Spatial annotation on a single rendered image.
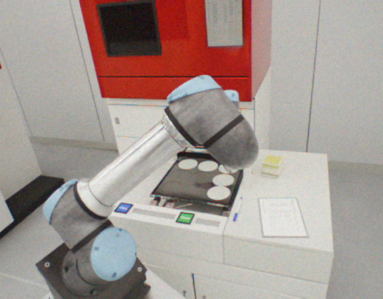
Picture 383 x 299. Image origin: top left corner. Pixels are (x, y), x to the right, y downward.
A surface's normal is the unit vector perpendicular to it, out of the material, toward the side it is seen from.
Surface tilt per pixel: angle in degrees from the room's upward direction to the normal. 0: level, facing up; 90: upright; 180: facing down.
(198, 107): 66
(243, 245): 90
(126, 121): 90
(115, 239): 55
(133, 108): 90
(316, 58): 90
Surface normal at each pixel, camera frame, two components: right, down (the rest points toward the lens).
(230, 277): -0.33, 0.47
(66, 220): -0.12, 0.09
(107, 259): 0.63, -0.35
